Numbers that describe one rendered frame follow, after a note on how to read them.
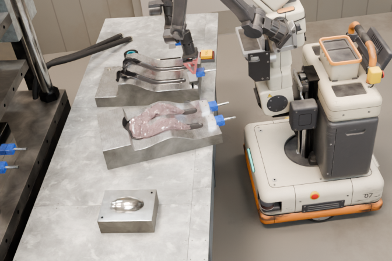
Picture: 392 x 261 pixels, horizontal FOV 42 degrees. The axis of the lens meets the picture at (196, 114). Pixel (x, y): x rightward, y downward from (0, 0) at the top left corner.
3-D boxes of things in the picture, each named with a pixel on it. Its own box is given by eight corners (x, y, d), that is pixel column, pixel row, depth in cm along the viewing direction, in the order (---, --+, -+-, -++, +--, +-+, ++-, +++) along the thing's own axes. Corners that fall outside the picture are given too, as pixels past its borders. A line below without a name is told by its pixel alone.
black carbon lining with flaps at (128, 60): (188, 68, 254) (186, 52, 248) (186, 87, 241) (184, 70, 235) (119, 71, 257) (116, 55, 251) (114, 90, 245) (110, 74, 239)
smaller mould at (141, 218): (158, 201, 197) (156, 189, 193) (154, 232, 186) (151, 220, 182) (108, 201, 199) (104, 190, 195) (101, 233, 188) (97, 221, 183)
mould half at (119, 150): (206, 107, 240) (205, 88, 233) (222, 143, 220) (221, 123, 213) (101, 131, 233) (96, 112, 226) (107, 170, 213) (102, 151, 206)
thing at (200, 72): (217, 71, 241) (214, 62, 239) (217, 77, 237) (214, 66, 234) (191, 77, 244) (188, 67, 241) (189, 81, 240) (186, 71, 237)
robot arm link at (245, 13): (196, -31, 178) (202, -53, 182) (168, -20, 187) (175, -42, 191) (266, 36, 207) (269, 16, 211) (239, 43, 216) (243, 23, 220)
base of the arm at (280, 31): (292, 34, 206) (286, 19, 215) (277, 25, 203) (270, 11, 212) (279, 49, 210) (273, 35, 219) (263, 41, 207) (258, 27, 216)
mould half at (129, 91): (202, 71, 262) (199, 49, 254) (199, 103, 242) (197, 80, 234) (107, 76, 267) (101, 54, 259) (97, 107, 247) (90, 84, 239)
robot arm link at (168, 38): (177, 33, 220) (181, 17, 224) (154, 35, 226) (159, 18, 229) (188, 48, 230) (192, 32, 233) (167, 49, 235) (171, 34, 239)
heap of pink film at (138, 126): (183, 107, 232) (181, 93, 227) (192, 131, 218) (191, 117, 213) (126, 120, 228) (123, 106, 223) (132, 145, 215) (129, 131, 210)
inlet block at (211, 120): (234, 117, 227) (233, 108, 224) (237, 124, 224) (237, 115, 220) (205, 124, 226) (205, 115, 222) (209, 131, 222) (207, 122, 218)
